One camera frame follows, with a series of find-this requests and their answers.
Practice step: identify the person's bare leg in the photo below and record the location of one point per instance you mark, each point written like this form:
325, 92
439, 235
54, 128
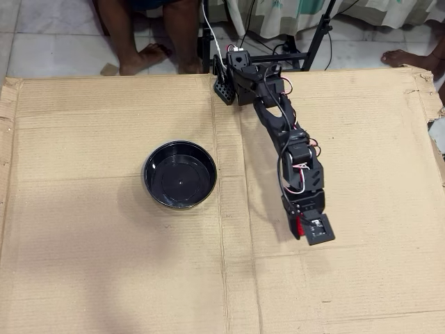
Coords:
184, 35
121, 35

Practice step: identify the person's left bare leg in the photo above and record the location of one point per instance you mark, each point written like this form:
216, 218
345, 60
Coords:
184, 35

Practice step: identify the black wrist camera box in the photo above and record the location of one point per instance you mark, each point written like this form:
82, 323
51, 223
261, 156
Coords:
320, 229

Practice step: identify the brown cardboard sheet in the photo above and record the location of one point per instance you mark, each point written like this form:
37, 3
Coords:
104, 243

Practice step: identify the red lego block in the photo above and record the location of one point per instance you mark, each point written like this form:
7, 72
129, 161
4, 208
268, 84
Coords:
299, 228

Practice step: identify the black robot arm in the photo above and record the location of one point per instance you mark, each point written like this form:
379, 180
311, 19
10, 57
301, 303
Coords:
274, 118

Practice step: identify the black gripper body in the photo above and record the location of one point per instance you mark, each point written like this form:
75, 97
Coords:
306, 206

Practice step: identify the black tripod stand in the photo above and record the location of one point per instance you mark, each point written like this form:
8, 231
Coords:
318, 38

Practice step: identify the bystander's bare foot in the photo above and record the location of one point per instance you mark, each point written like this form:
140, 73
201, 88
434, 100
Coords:
400, 57

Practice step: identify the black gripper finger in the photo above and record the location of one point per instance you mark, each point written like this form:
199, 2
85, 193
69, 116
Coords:
292, 222

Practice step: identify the black round bowl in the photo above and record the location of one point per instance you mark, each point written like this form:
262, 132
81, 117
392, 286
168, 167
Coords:
180, 181

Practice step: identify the person's right bare leg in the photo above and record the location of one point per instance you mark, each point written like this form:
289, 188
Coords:
121, 35

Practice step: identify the black perforated base clamp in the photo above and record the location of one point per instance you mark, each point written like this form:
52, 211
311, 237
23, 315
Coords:
222, 92

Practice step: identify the small cardboard scrap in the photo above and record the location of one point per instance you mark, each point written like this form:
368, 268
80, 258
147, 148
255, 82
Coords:
109, 69

